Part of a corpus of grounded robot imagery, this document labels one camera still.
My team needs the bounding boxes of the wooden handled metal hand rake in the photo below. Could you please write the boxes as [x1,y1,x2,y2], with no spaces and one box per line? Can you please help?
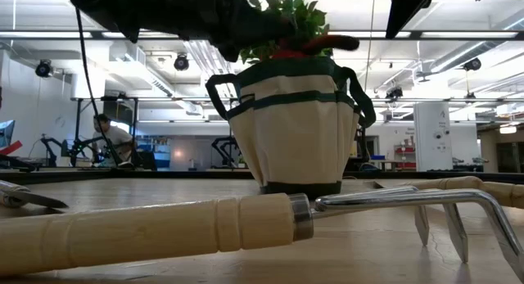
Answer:
[0,185,524,283]

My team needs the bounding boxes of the black metal frame stand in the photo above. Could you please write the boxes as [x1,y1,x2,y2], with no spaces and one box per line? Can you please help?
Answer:
[71,96,140,167]

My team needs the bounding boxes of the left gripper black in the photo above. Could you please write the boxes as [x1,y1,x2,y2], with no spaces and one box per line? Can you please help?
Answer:
[129,0,296,62]

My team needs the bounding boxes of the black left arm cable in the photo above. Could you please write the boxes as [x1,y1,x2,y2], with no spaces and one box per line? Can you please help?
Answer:
[75,7,134,170]

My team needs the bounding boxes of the black overhead light beam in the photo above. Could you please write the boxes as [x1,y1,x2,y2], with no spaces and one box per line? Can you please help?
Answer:
[0,29,524,42]

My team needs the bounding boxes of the narrow metal garden trowel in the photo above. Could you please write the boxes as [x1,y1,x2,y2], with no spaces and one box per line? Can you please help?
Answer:
[0,179,70,210]

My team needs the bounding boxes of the computer monitor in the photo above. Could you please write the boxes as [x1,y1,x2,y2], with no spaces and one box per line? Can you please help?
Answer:
[0,119,16,149]

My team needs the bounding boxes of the person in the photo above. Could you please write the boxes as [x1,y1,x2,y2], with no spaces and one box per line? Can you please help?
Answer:
[92,114,134,167]

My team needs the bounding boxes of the wide wooden handled garden trowel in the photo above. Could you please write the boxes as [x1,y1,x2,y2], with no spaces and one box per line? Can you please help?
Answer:
[364,176,524,210]

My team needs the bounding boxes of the red shelf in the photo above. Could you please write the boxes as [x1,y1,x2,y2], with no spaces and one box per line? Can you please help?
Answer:
[393,143,417,170]

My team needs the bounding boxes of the red and black bar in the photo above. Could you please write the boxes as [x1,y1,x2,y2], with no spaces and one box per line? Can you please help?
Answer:
[0,139,37,174]

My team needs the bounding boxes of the potted green artificial plant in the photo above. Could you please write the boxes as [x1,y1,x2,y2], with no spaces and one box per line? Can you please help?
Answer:
[239,0,331,65]

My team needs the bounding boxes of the red gardening glove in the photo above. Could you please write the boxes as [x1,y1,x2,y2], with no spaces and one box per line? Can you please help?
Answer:
[270,34,361,60]

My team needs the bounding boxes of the blue storage bins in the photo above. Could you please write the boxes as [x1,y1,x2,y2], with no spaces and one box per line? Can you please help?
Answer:
[137,137,171,169]

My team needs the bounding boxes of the white pillar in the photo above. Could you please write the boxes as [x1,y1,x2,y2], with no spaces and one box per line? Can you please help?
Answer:
[413,101,454,173]

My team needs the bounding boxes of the beige green gardening bag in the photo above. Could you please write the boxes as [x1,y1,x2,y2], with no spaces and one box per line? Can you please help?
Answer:
[204,56,377,200]

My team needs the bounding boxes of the black table frame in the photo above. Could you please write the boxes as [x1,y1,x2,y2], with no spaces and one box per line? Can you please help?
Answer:
[0,169,524,186]

